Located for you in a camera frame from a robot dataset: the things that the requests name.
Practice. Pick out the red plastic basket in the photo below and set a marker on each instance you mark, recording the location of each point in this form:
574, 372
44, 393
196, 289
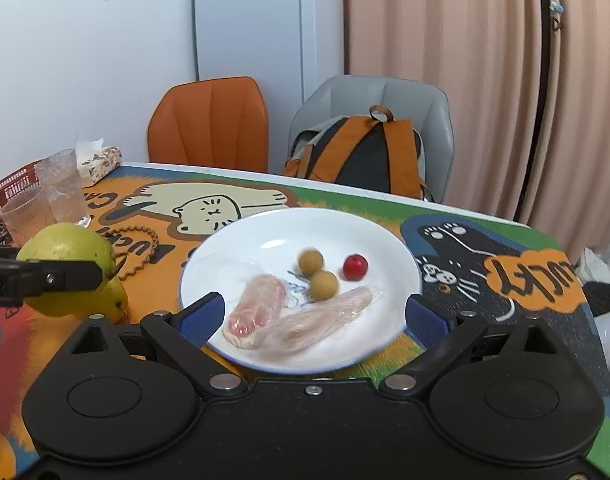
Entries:
5, 190

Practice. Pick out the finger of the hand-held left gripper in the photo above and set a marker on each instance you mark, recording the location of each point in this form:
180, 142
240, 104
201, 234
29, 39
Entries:
70, 275
0, 252

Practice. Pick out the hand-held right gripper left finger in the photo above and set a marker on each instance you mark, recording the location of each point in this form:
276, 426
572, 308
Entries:
200, 320

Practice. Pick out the clear plastic cup, front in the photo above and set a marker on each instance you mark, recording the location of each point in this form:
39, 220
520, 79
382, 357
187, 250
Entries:
27, 215

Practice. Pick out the brown longan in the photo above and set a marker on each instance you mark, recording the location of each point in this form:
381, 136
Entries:
325, 284
311, 262

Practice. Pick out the orange chair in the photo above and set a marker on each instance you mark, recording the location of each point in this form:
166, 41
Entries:
210, 120

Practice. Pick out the grey chair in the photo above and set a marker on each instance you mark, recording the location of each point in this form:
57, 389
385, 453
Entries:
410, 100

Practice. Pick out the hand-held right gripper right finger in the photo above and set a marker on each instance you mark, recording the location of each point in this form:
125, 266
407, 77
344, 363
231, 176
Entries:
427, 317

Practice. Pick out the pink sausage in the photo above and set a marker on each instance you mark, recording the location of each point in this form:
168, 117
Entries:
252, 312

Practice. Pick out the clear plastic cup, back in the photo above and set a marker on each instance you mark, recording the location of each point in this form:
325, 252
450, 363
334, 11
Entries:
62, 185

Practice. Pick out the black bag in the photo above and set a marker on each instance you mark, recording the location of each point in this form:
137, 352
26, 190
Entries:
607, 297

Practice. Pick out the small red fruit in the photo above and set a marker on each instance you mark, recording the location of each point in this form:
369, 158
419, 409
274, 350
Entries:
355, 266

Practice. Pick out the pink curtain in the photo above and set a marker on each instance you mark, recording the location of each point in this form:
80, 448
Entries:
595, 110
435, 60

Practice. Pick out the white ceramic plate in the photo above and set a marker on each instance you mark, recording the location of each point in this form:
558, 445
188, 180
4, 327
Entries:
285, 230

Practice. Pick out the orange and black backpack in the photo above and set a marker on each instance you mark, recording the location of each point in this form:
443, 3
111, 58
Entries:
365, 160

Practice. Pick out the cartoon cat table mat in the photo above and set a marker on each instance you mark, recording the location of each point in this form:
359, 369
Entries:
485, 320

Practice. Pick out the clear plastic cup, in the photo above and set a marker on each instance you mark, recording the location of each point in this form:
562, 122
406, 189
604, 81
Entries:
27, 215
62, 185

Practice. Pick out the patterned tissue box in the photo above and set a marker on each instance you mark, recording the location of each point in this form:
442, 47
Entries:
102, 157

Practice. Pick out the white refrigerator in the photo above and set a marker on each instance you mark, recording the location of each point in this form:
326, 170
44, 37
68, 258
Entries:
245, 20

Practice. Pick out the yellow-green pear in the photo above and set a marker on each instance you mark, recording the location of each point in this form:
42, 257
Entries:
116, 302
67, 245

